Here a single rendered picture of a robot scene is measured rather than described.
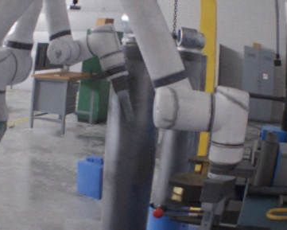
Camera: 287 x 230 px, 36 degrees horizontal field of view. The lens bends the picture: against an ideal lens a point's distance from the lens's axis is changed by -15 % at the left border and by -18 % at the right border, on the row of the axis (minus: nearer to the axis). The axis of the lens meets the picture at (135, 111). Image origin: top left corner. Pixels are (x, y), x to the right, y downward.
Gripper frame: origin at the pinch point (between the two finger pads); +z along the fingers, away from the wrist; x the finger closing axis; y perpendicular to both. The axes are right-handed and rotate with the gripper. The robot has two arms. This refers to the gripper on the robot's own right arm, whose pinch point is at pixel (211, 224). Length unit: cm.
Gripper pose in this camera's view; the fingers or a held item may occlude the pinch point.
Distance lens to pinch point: 118.3
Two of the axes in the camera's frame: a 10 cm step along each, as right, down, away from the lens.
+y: -8.7, -1.5, 4.7
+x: -4.9, 0.6, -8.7
